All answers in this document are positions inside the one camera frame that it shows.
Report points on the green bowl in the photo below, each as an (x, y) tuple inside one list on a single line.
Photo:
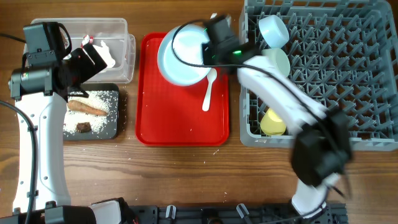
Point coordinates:
[(279, 59)]

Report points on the yellow plastic cup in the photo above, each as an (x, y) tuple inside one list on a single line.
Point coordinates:
[(271, 124)]

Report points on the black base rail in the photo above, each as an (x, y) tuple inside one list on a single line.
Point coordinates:
[(333, 213)]

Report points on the white rice pile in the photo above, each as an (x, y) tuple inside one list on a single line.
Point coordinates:
[(100, 125)]

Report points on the red serving tray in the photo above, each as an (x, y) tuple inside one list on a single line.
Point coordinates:
[(169, 115)]

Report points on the clear plastic bin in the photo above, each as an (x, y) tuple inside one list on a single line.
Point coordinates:
[(114, 33)]

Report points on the small light blue bowl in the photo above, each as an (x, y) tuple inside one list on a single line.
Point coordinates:
[(274, 31)]

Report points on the brown carrot-like food piece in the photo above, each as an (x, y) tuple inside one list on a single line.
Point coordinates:
[(74, 105)]

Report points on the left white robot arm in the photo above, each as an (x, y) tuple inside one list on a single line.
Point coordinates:
[(39, 88)]

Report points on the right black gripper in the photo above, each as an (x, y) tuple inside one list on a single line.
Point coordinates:
[(206, 53)]

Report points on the large light blue plate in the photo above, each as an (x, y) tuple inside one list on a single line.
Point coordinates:
[(179, 52)]

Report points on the grey dishwasher rack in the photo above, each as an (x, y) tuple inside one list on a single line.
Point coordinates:
[(343, 54)]

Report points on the white napkin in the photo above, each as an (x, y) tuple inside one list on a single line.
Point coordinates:
[(104, 52)]

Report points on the white plastic spoon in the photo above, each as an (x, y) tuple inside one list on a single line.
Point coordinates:
[(211, 77)]

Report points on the brown food scrap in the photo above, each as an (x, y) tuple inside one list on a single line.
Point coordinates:
[(83, 127)]

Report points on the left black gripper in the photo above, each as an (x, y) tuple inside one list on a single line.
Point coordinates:
[(88, 69)]

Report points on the black tray bin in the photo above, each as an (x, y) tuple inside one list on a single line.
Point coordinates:
[(92, 87)]

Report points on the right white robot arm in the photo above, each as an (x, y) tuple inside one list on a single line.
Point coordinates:
[(321, 147)]

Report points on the red snack wrapper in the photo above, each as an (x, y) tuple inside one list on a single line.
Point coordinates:
[(87, 39)]

